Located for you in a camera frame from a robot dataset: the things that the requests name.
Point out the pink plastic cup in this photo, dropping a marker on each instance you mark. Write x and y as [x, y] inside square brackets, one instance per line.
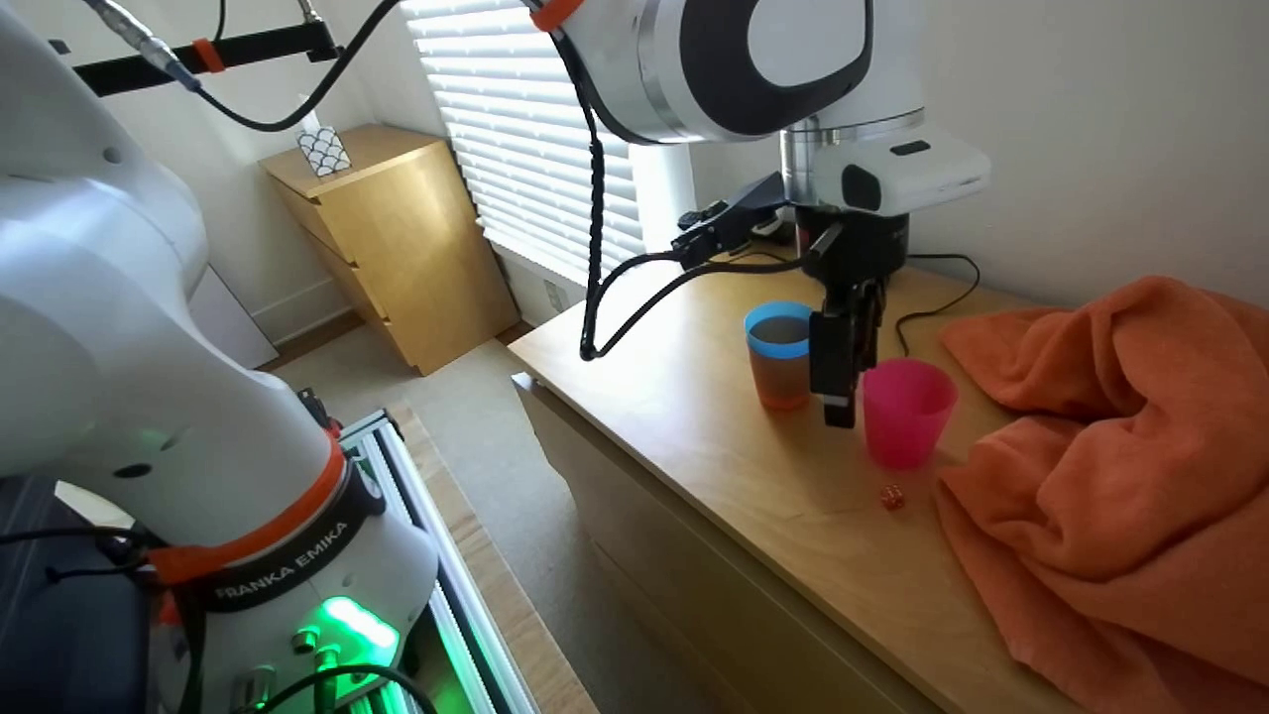
[906, 415]

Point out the white window blinds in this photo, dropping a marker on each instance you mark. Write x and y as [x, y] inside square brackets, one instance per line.
[521, 135]

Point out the orange towel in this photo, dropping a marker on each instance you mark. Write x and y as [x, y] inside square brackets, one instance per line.
[1119, 521]

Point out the blue plastic cup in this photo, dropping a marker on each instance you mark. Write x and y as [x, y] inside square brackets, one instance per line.
[778, 329]

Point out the small wooden cabinet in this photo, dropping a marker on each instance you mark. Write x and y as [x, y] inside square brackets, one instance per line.
[400, 232]

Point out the orange plastic cup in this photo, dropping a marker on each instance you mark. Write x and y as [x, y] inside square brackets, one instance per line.
[782, 376]

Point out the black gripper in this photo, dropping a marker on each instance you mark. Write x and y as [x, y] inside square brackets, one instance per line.
[852, 259]

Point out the wooden dresser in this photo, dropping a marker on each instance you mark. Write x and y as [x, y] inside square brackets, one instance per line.
[758, 547]

